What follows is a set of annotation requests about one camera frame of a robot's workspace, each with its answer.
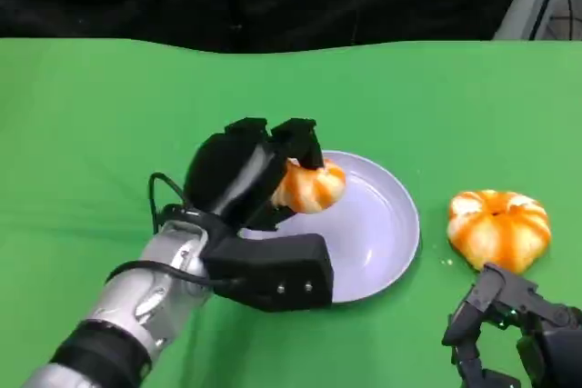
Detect green table cloth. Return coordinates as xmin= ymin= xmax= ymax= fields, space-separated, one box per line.
xmin=0 ymin=36 xmax=582 ymax=388

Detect lilac plate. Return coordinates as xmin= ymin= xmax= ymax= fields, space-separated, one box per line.
xmin=238 ymin=150 xmax=422 ymax=305

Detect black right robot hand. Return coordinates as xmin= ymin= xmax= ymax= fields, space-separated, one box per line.
xmin=441 ymin=263 xmax=582 ymax=388

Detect black camera cable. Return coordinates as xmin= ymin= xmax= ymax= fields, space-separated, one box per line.
xmin=105 ymin=260 xmax=249 ymax=290

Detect orange white toy bread roll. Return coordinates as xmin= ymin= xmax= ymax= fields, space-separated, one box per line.
xmin=271 ymin=158 xmax=347 ymax=215
xmin=447 ymin=189 xmax=553 ymax=274

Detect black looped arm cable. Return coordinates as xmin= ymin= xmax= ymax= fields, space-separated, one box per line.
xmin=148 ymin=172 xmax=193 ymax=235

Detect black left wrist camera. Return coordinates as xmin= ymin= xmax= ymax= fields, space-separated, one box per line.
xmin=202 ymin=233 xmax=336 ymax=313

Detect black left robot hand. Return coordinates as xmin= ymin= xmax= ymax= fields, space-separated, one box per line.
xmin=183 ymin=117 xmax=326 ymax=231

